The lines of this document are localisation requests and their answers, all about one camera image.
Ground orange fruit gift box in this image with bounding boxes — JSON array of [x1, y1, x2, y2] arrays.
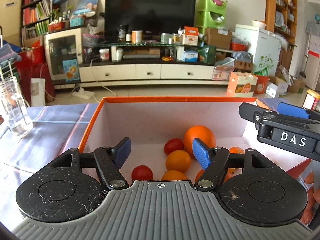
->
[[227, 72, 258, 98]]

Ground small red cherry tomato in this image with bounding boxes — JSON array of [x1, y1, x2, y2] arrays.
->
[[131, 165, 153, 181]]

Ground green stacked storage bins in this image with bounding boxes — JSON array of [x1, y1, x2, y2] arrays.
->
[[195, 0, 228, 29]]

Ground white chest freezer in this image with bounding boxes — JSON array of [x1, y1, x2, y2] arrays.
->
[[235, 24, 281, 76]]

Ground ribbed orange tangerine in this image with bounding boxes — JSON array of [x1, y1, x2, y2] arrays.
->
[[195, 170, 233, 183]]

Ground dark bookshelf with books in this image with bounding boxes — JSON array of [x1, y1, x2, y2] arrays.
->
[[21, 0, 53, 47]]

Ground wooden shelf unit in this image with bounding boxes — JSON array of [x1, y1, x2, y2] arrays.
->
[[265, 0, 298, 70]]

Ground orange white carton box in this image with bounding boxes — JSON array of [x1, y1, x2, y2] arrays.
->
[[181, 27, 199, 46]]

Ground white standing air conditioner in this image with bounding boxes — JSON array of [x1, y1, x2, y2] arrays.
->
[[1, 0, 22, 46]]

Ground white glass-door cabinet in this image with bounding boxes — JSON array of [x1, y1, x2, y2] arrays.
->
[[44, 27, 85, 82]]

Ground small orange tangerine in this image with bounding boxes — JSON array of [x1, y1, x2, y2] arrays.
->
[[228, 147, 245, 174]]

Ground orange cardboard shoe box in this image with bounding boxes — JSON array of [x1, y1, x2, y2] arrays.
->
[[74, 100, 312, 239]]

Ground large orange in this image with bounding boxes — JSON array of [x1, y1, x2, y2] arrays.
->
[[183, 125, 216, 159]]

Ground small yellow-orange citrus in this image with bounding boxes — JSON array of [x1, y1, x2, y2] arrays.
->
[[165, 150, 191, 173]]

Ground brown cardboard box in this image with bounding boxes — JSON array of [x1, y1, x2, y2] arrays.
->
[[204, 28, 232, 49]]

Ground white power strip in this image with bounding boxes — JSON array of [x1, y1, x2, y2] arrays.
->
[[72, 89, 94, 100]]

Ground red cylindrical tin can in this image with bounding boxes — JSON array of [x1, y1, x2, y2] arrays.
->
[[302, 89, 320, 111]]

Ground black flat-screen television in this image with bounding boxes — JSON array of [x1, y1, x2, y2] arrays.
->
[[104, 0, 196, 36]]

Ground blue plaid tablecloth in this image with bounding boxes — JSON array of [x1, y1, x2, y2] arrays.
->
[[0, 97, 306, 231]]

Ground clear glass jar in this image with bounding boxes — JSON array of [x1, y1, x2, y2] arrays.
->
[[1, 76, 33, 138]]

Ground white TV stand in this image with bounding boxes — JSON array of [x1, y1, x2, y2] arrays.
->
[[53, 41, 230, 90]]

